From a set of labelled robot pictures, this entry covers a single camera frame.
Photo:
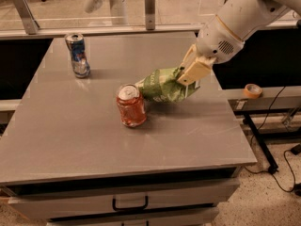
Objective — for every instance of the grey drawer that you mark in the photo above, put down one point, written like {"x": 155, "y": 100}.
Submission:
{"x": 99, "y": 201}
{"x": 180, "y": 217}

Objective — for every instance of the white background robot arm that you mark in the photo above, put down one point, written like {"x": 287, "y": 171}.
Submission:
{"x": 117, "y": 9}

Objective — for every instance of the lower grey drawer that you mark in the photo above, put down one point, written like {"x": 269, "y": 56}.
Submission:
{"x": 180, "y": 217}

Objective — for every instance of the red coke can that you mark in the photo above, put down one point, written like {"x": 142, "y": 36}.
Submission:
{"x": 131, "y": 105}

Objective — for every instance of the black drawer handle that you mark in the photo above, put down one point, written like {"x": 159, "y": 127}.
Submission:
{"x": 130, "y": 203}

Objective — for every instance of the black table leg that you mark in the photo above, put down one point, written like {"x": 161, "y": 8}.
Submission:
{"x": 273, "y": 166}

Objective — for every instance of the green jalapeno chip bag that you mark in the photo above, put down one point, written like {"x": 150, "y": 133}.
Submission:
{"x": 161, "y": 86}

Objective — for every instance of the orange tape roll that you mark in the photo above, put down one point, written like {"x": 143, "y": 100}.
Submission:
{"x": 252, "y": 91}

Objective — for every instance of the blue crushed soda can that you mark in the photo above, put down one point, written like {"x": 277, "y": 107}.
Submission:
{"x": 76, "y": 45}

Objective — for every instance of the upper grey drawer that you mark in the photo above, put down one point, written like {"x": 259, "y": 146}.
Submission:
{"x": 99, "y": 201}

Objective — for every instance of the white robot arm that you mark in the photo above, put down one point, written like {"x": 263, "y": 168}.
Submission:
{"x": 245, "y": 17}

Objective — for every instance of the middle metal bracket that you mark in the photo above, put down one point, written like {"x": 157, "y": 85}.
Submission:
{"x": 150, "y": 14}

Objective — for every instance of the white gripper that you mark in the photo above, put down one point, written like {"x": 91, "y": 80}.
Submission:
{"x": 216, "y": 41}

